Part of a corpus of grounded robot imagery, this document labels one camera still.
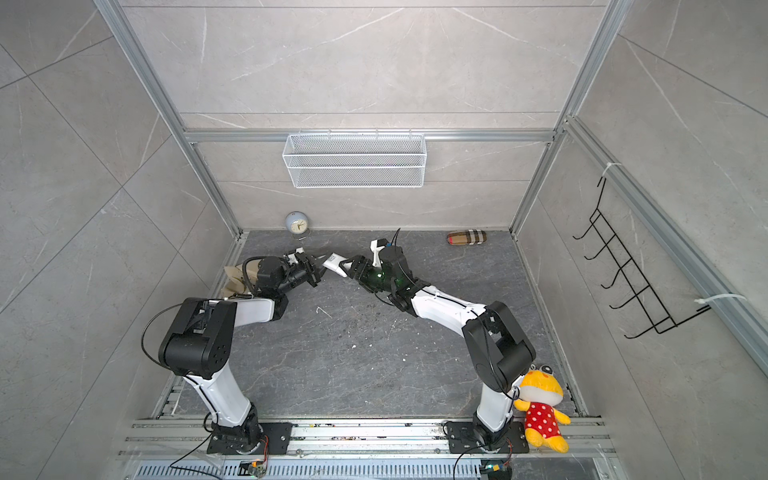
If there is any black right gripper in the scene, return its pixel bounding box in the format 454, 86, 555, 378
339, 255, 399, 296

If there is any white remote control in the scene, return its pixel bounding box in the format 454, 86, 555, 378
323, 253, 350, 278

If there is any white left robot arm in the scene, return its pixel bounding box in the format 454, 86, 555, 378
157, 248, 324, 429

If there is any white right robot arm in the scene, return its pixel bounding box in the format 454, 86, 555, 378
338, 239, 536, 434

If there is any beige cap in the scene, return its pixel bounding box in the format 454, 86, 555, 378
220, 259, 261, 298

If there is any small grey desk clock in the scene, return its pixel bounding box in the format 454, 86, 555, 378
285, 211, 310, 239

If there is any yellow plush toy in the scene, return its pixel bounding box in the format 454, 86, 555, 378
513, 365, 571, 454

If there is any white wire mesh basket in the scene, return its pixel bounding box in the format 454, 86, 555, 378
282, 133, 428, 189

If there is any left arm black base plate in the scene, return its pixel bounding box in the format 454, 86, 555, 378
206, 422, 293, 455

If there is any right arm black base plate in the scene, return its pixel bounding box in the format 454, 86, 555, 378
442, 420, 530, 455

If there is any aluminium front rail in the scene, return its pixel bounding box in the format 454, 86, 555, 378
116, 418, 619, 460

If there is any black wall hook rack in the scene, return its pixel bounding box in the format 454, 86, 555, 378
572, 178, 712, 340

